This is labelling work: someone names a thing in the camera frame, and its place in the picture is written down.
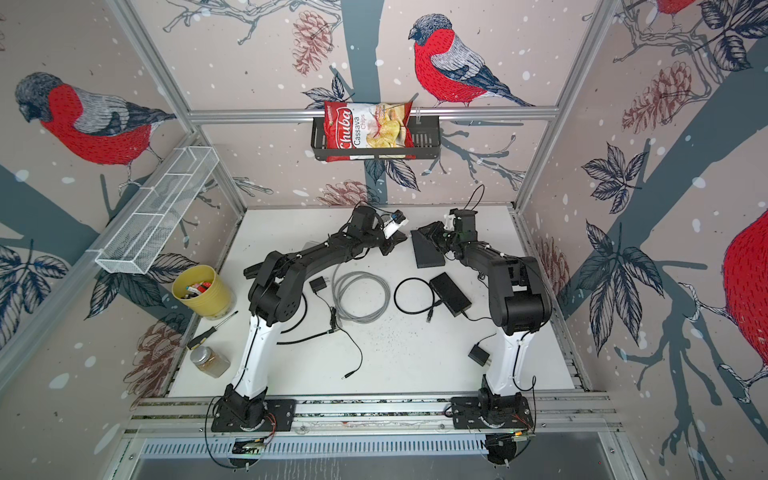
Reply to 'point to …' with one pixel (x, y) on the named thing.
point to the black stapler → (252, 272)
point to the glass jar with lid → (210, 361)
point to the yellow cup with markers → (204, 291)
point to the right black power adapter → (479, 355)
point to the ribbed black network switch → (448, 292)
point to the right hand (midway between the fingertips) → (415, 235)
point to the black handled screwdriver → (199, 340)
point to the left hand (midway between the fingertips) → (404, 234)
